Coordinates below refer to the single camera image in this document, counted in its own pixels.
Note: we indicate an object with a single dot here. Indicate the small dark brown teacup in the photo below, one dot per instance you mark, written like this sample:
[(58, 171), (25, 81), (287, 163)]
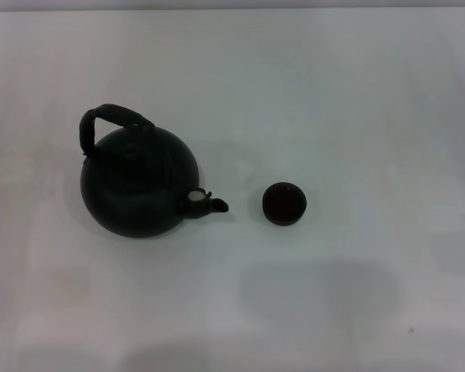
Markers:
[(284, 203)]

